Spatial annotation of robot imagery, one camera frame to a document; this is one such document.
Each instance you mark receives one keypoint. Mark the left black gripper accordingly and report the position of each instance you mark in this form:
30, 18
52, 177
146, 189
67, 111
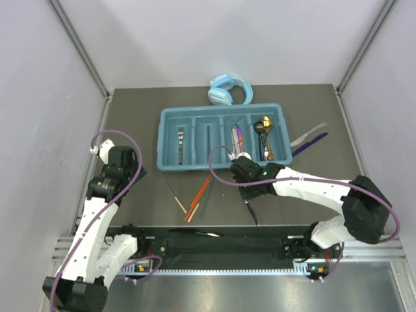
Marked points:
135, 166

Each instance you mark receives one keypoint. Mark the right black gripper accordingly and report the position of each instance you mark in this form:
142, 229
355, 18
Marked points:
246, 195

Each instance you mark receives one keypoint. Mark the black knife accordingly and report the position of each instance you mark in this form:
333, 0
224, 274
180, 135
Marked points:
252, 212

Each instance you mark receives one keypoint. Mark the iridescent knife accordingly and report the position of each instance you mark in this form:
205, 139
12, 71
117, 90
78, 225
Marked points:
240, 136

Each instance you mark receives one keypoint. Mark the black spoon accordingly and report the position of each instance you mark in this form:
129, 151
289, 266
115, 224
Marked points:
259, 129

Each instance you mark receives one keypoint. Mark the blue plastic cutlery tray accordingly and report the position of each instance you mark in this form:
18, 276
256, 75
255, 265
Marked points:
195, 121

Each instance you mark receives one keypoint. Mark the gold spoon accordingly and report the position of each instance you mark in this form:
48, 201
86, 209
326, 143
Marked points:
268, 150

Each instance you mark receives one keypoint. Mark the silver grey knife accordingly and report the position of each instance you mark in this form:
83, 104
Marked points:
189, 231

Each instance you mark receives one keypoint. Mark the light blue headphones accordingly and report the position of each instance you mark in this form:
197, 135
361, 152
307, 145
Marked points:
220, 86

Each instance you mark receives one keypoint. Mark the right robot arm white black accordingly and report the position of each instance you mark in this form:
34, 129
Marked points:
360, 205

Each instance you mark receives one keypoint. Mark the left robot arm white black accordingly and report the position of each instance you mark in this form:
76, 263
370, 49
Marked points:
83, 279

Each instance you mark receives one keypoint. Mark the orange chopstick long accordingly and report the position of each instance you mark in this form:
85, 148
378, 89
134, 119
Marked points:
201, 191

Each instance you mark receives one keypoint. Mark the orange chopstick lower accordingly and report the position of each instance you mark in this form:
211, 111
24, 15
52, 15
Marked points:
191, 209

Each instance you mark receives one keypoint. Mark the pink knife in tray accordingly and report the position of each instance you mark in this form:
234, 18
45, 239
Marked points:
235, 139

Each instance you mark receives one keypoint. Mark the patterned fork in tray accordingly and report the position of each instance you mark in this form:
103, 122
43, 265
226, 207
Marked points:
180, 135

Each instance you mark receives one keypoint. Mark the dark chopstick in tray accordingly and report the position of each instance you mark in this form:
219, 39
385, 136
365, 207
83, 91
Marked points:
208, 141

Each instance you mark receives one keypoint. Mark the dark blue utensil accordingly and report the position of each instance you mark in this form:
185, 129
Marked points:
308, 144

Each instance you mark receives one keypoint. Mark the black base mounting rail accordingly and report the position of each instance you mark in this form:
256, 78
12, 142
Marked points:
243, 247

